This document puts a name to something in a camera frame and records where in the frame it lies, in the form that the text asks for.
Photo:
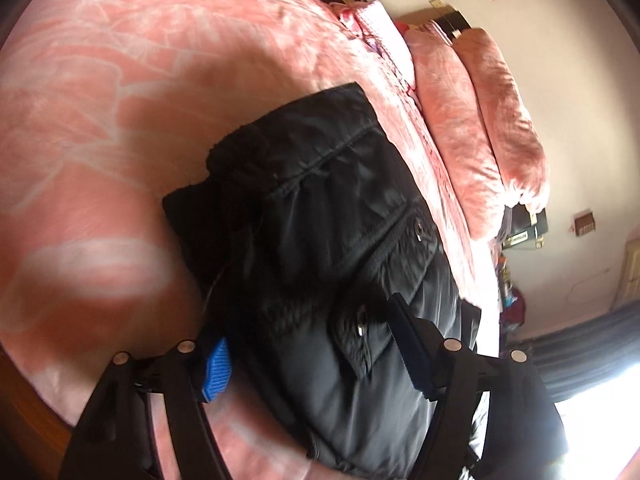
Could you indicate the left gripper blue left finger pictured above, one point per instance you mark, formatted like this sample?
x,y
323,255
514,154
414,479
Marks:
x,y
217,371

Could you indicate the pink Sweet Dream bedspread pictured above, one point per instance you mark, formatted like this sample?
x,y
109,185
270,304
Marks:
x,y
106,107

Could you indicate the left gripper dark blue right finger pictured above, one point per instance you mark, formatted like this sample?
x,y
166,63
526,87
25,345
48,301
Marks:
x,y
412,349

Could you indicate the dark curtain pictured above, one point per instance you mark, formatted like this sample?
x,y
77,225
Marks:
x,y
587,354

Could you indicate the cluttered bedside table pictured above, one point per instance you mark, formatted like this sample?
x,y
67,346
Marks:
x,y
513,304

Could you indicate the black headboard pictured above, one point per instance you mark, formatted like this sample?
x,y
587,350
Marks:
x,y
520,226

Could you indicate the folded white pink towel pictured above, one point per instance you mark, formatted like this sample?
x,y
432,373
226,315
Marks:
x,y
370,22

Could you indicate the black padded pants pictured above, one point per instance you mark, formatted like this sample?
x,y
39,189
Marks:
x,y
309,220

